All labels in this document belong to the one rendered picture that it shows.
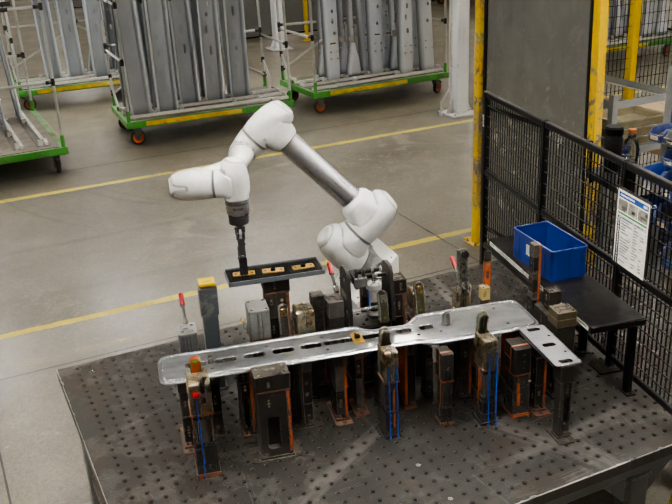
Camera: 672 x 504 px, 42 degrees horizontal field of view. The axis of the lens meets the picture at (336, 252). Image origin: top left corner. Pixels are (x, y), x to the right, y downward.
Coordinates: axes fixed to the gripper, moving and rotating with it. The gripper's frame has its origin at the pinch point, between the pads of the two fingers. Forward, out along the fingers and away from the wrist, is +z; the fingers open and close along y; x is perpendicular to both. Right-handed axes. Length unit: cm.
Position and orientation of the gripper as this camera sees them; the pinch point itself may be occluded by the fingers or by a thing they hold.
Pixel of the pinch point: (243, 263)
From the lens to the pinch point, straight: 334.3
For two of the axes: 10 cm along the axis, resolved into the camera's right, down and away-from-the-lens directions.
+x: 9.9, -1.0, 1.2
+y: 1.5, 3.7, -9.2
